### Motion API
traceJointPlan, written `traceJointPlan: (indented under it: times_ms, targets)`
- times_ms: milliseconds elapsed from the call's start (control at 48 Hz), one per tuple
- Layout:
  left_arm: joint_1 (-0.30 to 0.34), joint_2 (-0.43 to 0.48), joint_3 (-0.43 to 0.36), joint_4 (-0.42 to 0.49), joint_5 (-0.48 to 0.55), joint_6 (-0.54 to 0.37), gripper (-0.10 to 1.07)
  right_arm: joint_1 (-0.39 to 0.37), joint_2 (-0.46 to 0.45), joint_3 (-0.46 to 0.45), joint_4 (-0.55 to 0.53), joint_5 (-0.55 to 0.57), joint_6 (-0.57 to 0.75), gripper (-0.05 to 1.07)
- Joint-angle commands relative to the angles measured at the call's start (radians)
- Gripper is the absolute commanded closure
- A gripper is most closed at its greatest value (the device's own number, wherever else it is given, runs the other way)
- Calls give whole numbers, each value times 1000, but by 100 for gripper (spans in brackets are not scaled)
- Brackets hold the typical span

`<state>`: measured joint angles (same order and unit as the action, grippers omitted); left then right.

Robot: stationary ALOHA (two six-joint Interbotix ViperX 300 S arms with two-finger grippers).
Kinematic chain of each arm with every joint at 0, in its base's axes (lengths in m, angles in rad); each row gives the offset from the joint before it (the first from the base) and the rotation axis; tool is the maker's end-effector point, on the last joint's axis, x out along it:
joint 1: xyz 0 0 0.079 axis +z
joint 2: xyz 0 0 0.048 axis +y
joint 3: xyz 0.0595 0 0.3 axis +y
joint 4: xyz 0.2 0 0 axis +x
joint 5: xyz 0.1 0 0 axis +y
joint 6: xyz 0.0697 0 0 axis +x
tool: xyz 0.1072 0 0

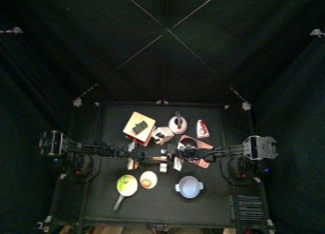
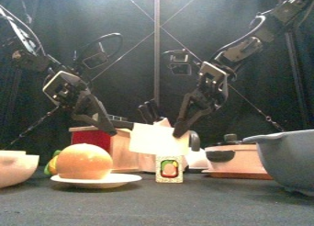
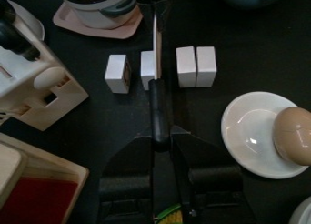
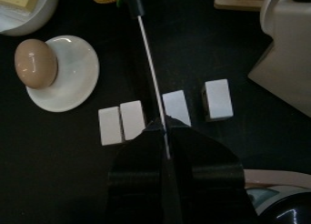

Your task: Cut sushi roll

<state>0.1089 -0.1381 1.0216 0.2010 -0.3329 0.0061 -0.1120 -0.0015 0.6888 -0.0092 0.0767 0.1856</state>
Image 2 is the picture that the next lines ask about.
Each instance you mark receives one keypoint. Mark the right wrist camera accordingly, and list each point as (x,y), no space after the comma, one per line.
(179,69)

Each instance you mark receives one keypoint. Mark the yellow green toy corn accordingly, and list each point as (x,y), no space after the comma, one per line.
(51,167)

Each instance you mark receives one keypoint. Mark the white round plate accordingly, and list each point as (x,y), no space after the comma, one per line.
(118,180)

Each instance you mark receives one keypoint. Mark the red wooden box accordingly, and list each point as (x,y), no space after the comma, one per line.
(92,139)

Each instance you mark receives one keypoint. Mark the dark frame pole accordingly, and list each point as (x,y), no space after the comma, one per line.
(295,82)

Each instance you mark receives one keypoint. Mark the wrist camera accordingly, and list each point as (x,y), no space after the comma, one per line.
(179,69)
(96,55)

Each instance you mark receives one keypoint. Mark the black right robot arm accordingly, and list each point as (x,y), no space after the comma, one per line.
(245,49)

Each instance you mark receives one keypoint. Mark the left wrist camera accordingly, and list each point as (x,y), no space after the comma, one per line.
(96,55)

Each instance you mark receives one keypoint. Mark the grey blue bowl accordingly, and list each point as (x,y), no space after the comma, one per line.
(286,162)

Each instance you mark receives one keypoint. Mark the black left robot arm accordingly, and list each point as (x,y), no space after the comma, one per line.
(25,58)

